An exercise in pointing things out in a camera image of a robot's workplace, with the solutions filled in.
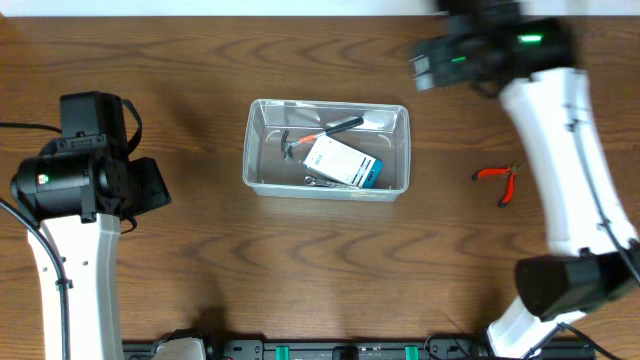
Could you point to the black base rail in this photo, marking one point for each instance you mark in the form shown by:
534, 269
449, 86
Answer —
435, 347

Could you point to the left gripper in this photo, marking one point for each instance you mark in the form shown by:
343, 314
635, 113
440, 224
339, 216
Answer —
151, 182

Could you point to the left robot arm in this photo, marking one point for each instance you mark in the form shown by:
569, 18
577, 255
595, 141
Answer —
73, 198

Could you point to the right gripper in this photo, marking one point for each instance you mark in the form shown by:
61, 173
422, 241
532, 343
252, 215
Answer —
439, 76

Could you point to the small hammer black handle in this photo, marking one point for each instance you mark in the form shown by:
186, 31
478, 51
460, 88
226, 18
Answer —
287, 146

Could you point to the red handled pliers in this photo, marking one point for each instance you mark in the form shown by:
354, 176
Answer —
510, 172

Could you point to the silver combination wrench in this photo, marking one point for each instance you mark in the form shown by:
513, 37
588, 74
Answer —
313, 181

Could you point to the clear plastic container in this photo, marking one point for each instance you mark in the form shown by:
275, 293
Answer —
385, 135

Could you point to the white blue card package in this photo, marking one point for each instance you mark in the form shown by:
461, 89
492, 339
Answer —
343, 163

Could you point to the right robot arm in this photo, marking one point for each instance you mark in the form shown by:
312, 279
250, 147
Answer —
531, 67

